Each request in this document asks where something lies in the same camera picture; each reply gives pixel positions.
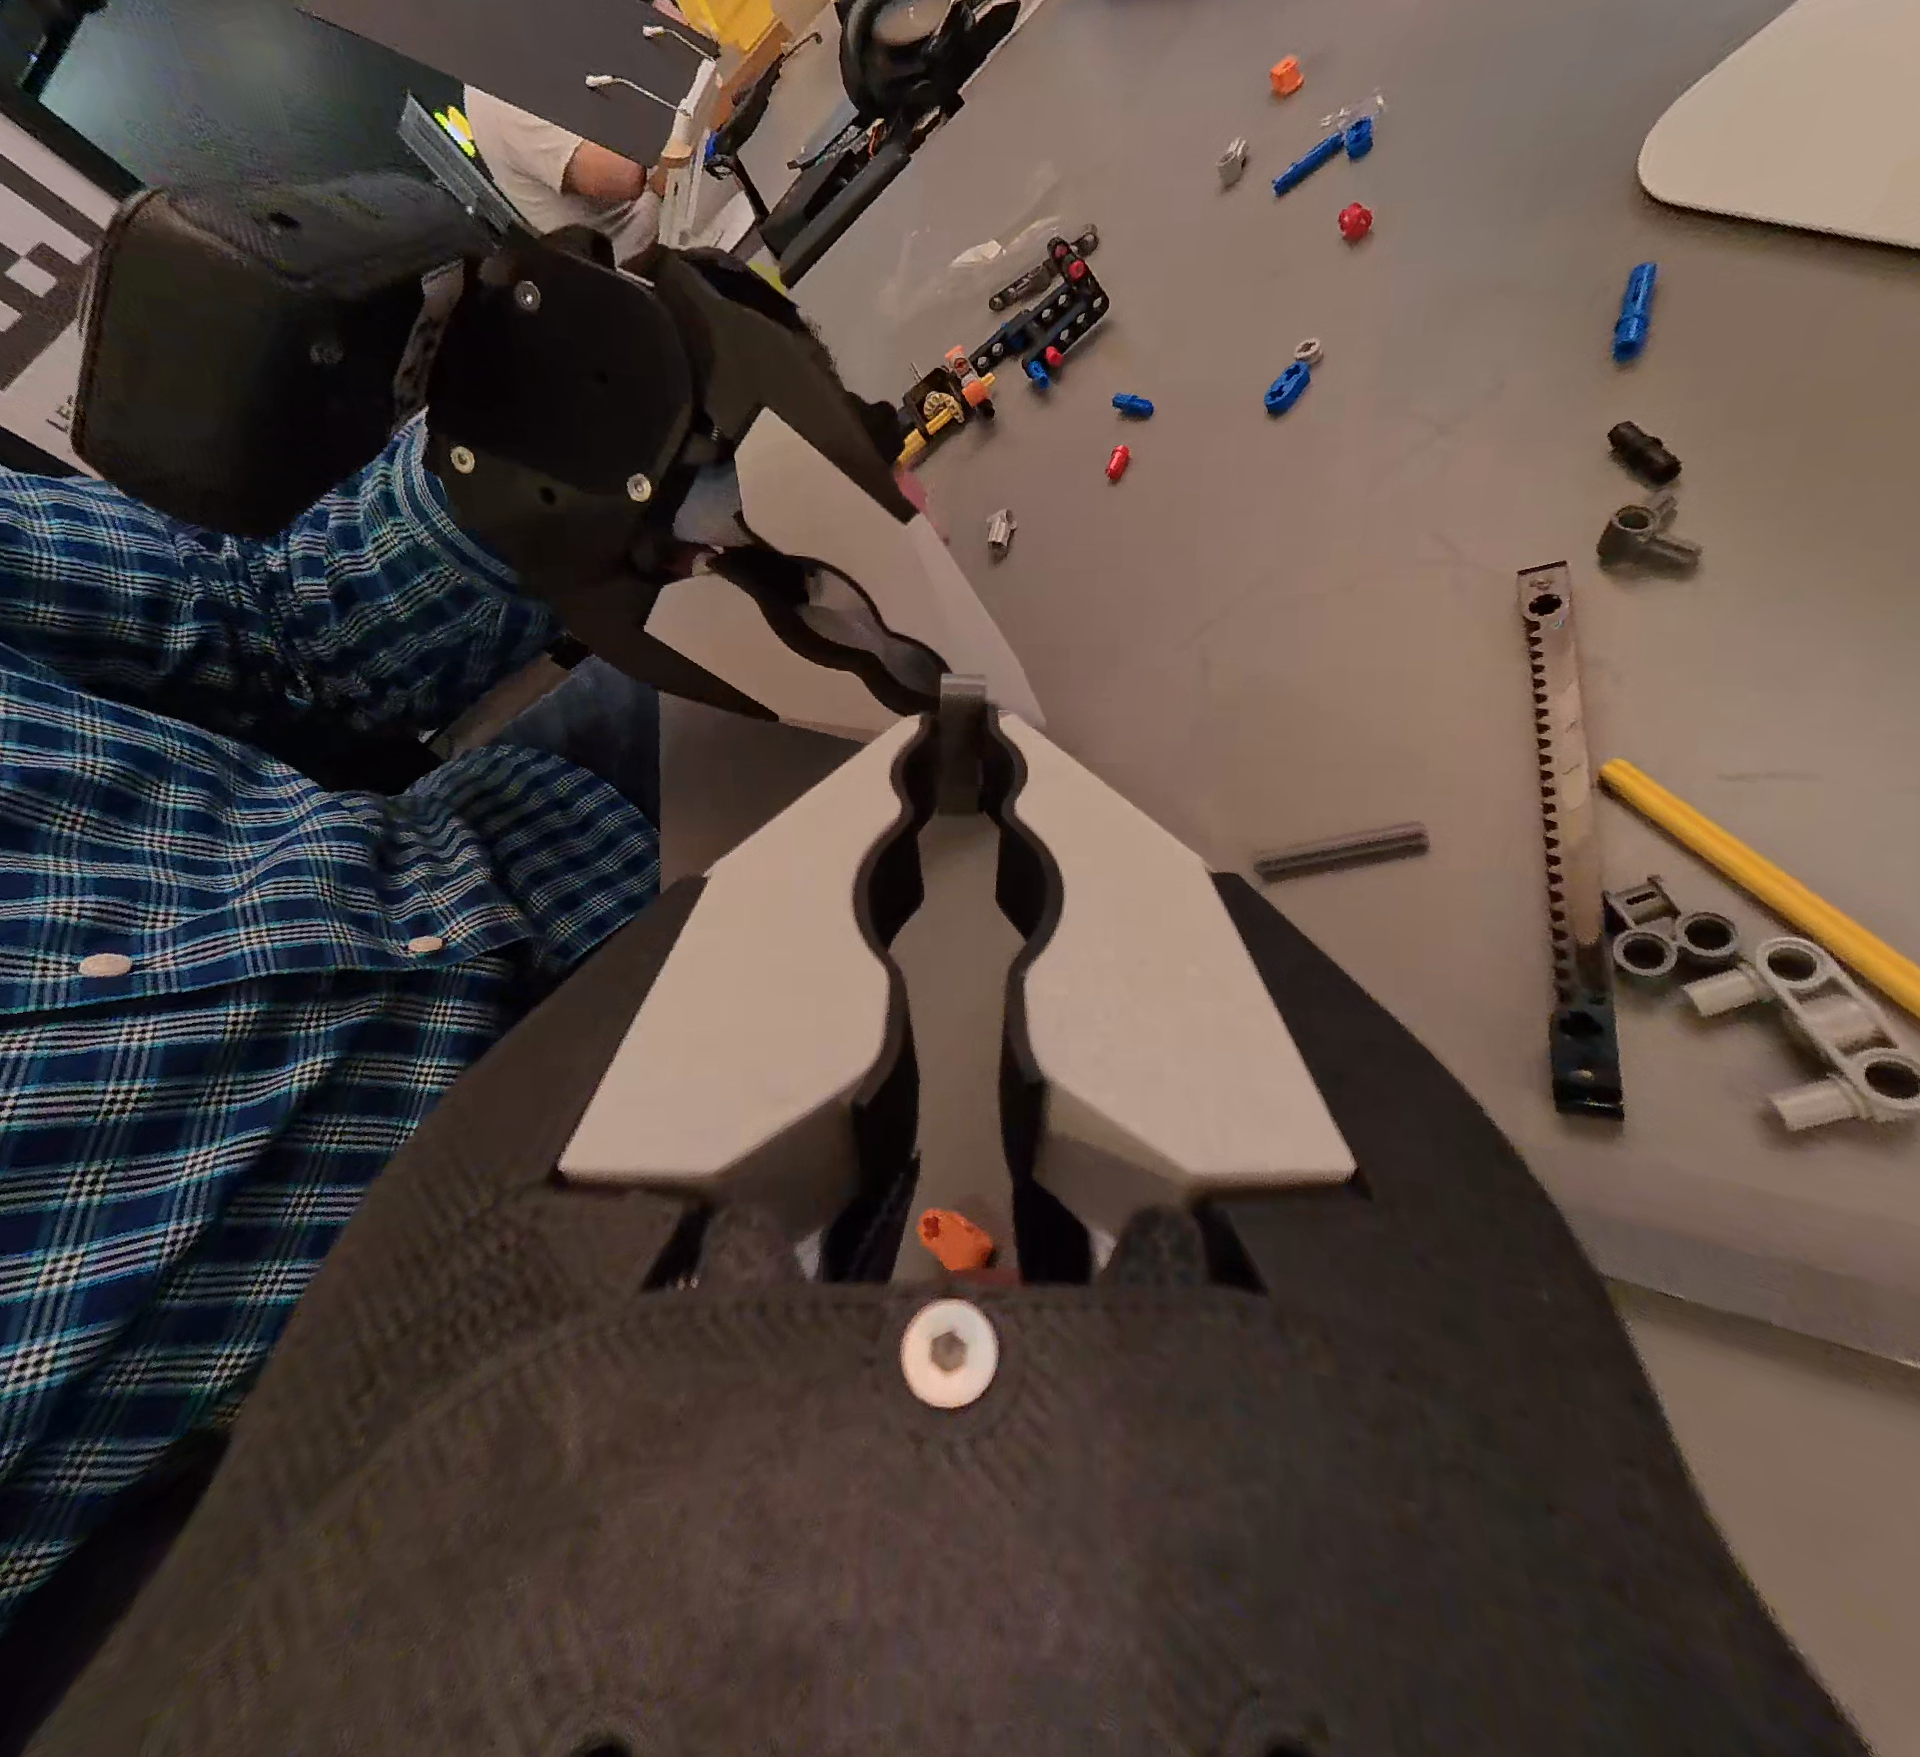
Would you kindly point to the yellow long axle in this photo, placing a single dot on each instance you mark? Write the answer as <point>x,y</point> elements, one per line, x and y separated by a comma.
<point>1755,879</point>

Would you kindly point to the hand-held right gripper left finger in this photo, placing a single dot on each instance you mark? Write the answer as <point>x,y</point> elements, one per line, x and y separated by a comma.
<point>721,1021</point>

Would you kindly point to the white sign with black pattern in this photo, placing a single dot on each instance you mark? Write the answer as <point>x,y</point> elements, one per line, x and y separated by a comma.
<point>31,273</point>

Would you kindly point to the white stand base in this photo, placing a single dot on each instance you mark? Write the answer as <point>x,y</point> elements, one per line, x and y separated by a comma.
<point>1801,121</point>

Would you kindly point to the black desk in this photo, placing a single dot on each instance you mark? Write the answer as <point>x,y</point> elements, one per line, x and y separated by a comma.
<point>301,32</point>

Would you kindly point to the light grey pin beam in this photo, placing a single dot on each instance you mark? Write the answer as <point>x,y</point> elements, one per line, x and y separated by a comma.
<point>1825,1038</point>

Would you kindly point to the yellow gear assembly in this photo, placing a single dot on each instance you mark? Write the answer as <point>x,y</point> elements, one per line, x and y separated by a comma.
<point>945,404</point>

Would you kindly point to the light grey small connector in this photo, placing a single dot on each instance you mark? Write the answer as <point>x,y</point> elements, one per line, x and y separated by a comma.
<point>1001,531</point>

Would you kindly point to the person's left forearm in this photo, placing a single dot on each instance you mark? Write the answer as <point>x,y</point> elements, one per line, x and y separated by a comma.
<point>301,602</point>

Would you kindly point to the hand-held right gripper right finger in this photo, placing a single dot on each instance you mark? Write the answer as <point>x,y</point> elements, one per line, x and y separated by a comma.
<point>1185,1021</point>

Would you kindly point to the dark grey angled connector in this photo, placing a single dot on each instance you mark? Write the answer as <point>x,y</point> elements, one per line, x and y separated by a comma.
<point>1646,534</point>

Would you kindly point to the dark grey short beam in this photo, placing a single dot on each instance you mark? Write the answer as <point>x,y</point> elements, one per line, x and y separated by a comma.
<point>961,737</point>

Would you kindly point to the blue long pin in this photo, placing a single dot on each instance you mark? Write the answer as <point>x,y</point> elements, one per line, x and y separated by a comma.
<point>1309,160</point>
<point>1636,309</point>

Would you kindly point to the orange connector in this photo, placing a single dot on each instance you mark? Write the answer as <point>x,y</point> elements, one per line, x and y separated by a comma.
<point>956,1238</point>

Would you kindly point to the black gear rack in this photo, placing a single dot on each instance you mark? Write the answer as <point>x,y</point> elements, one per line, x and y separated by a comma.
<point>1568,842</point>

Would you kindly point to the blue thin liftarm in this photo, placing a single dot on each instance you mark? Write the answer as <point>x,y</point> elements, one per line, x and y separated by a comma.
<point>1288,386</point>

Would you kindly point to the black pin connector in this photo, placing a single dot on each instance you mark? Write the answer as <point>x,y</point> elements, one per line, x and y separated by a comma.
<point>1643,452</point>

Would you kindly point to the dark grey axle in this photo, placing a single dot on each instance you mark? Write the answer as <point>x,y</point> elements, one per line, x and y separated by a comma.
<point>1341,854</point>

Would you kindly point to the black frame assembly red pins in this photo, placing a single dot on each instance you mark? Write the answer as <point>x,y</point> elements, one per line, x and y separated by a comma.
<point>1058,316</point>

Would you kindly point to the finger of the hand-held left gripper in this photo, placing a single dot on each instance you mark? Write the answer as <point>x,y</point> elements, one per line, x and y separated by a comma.
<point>721,639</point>
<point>887,557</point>

